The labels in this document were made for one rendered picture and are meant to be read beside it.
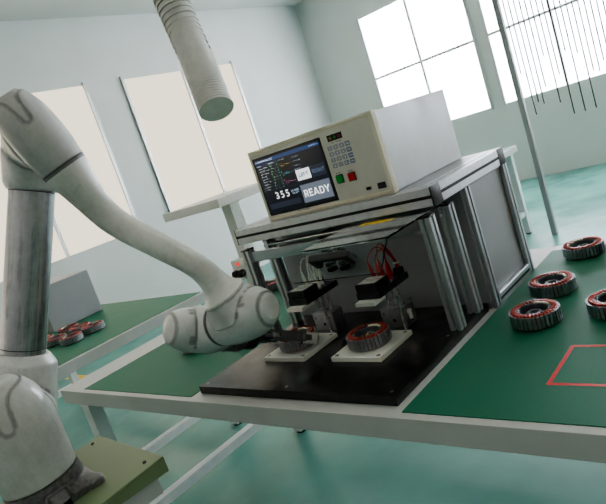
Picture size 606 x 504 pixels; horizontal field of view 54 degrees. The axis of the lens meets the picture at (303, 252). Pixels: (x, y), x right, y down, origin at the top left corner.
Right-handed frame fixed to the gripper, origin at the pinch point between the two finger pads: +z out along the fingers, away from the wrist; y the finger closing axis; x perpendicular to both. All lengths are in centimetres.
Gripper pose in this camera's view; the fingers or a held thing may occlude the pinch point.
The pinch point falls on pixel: (296, 338)
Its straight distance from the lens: 162.9
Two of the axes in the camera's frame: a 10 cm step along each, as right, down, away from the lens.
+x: -0.2, 9.8, -2.0
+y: -7.3, 1.2, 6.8
